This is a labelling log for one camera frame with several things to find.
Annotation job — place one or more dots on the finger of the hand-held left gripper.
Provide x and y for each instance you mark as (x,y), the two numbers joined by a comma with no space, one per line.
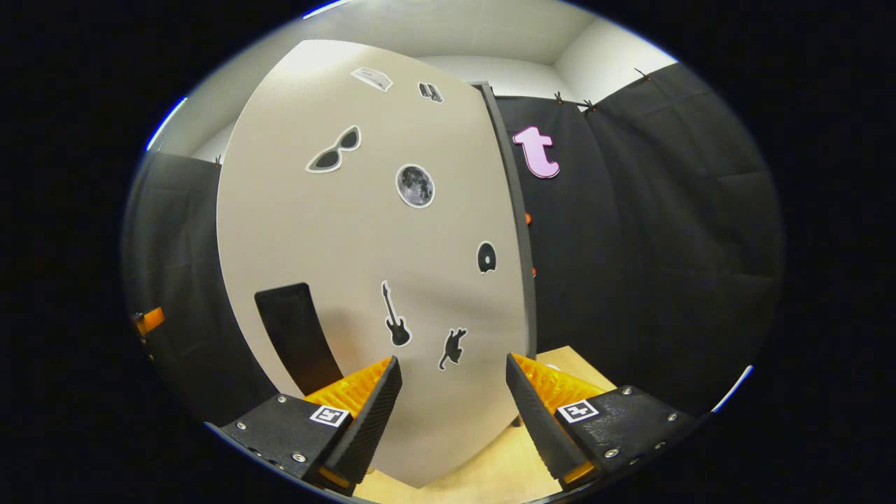
(149,320)

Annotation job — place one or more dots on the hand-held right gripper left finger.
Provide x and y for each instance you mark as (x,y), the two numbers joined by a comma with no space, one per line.
(367,427)

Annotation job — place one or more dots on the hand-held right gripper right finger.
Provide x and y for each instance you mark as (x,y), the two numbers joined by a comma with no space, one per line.
(542,427)

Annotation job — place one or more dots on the grey cabinet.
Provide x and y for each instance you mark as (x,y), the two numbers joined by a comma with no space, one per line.
(532,329)

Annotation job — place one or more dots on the beige cabinet door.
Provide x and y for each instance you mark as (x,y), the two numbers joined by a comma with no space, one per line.
(350,238)

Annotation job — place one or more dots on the black backdrop cloth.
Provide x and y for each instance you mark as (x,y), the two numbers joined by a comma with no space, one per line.
(665,245)

